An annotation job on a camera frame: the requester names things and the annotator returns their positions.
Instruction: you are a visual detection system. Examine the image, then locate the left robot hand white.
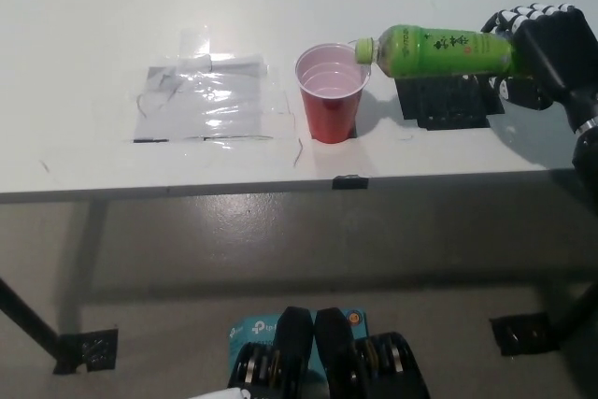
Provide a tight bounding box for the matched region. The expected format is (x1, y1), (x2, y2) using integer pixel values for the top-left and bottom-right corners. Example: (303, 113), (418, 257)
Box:
(186, 385), (249, 399)

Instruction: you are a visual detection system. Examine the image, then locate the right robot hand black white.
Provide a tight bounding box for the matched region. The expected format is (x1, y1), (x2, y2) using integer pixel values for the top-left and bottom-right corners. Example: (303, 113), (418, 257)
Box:
(480, 3), (598, 133)

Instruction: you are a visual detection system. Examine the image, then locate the green tea bottle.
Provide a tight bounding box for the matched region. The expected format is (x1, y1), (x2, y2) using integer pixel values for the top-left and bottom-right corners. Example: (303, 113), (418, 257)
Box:
(353, 23), (516, 79)

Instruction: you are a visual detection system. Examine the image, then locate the red plastic cup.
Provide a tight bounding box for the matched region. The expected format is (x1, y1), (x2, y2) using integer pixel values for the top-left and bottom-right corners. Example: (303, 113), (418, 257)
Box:
(294, 42), (372, 143)

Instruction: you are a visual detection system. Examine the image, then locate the teal router box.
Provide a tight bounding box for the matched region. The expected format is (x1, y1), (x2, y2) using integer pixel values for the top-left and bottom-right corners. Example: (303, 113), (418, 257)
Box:
(227, 307), (371, 375)

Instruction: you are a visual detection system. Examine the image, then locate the large black tape patch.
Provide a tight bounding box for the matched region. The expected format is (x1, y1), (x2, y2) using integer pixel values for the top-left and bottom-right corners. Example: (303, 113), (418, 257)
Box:
(394, 71), (506, 131)

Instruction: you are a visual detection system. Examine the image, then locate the short black tape strip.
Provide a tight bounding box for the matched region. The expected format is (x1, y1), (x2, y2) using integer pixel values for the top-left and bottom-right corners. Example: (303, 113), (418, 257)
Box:
(332, 175), (369, 191)

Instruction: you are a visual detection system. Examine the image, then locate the taped clear plastic sheet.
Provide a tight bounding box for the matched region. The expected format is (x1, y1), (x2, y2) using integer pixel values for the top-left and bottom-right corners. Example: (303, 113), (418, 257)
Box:
(133, 27), (294, 144)

